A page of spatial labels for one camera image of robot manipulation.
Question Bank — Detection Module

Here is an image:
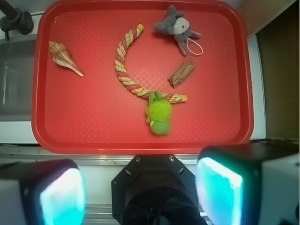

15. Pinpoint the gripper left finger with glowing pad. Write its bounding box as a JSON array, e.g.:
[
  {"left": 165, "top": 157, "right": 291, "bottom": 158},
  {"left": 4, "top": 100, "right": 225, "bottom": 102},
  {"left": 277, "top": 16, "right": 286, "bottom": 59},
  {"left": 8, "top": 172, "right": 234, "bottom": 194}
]
[{"left": 0, "top": 159, "right": 86, "bottom": 225}]

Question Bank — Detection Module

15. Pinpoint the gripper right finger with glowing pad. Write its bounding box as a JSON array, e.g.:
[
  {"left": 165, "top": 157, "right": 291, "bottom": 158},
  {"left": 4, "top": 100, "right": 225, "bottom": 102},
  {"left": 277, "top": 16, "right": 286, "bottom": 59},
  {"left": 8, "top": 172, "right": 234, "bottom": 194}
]
[{"left": 195, "top": 142, "right": 300, "bottom": 225}]

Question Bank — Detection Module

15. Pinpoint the brown spiral sea shell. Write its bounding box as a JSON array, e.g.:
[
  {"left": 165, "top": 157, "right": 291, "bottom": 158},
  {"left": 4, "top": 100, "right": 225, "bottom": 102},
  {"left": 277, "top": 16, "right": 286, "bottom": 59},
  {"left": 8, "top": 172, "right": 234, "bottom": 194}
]
[{"left": 48, "top": 41, "right": 84, "bottom": 77}]

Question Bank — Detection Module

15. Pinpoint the green fuzzy plush toy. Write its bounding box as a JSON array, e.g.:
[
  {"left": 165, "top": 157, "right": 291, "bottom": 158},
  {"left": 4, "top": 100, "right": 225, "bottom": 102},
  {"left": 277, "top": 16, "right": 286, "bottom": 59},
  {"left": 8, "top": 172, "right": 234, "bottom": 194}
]
[{"left": 146, "top": 91, "right": 173, "bottom": 135}]

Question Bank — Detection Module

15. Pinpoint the red plastic tray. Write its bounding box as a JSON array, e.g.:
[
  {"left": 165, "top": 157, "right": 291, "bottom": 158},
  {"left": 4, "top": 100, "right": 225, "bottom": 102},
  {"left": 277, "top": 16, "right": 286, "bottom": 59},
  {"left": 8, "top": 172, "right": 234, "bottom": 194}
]
[{"left": 32, "top": 0, "right": 254, "bottom": 155}]

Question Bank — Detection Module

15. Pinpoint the brown wood bark piece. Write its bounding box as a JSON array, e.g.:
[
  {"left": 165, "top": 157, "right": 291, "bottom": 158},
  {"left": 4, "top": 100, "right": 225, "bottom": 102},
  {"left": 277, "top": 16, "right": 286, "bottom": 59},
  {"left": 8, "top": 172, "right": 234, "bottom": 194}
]
[{"left": 168, "top": 60, "right": 197, "bottom": 89}]

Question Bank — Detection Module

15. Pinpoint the brown cardboard box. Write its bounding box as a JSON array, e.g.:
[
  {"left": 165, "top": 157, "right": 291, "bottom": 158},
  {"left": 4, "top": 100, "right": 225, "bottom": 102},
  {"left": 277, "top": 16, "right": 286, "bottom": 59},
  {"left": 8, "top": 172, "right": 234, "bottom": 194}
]
[{"left": 256, "top": 0, "right": 300, "bottom": 142}]

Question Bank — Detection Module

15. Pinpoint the black clamp knob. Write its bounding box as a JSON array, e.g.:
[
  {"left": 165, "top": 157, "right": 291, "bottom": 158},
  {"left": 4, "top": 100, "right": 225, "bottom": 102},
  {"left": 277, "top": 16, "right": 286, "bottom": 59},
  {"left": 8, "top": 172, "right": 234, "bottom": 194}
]
[{"left": 0, "top": 0, "right": 34, "bottom": 41}]

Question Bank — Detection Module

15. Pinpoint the grey plush mouse toy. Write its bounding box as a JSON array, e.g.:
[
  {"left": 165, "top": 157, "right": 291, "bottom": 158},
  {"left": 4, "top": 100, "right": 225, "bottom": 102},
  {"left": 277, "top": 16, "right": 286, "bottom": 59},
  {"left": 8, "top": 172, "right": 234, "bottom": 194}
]
[{"left": 153, "top": 5, "right": 203, "bottom": 56}]

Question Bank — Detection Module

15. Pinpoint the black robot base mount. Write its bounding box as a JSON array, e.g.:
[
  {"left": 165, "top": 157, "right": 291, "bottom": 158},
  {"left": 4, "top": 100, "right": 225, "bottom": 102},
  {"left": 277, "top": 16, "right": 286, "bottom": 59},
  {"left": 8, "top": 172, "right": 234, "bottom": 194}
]
[{"left": 111, "top": 155, "right": 207, "bottom": 225}]

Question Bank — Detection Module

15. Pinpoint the multicolour twisted rope toy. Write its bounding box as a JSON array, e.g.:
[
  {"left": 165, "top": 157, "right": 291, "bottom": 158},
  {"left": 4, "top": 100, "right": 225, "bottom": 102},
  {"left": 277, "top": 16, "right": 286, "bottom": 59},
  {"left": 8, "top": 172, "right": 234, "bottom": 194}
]
[{"left": 114, "top": 23, "right": 188, "bottom": 104}]

